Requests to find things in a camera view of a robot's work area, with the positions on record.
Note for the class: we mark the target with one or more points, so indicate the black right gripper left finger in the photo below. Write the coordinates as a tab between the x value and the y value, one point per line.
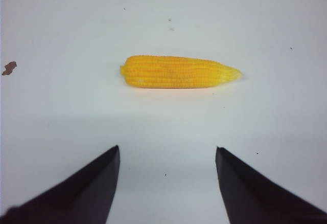
84	197

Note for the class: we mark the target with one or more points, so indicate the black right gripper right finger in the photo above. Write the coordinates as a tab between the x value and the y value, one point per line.
250	197

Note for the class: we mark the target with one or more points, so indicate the yellow corn cob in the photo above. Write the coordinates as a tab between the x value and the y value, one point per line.
144	71

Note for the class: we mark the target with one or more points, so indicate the small brown crumb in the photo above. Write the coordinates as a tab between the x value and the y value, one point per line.
9	68

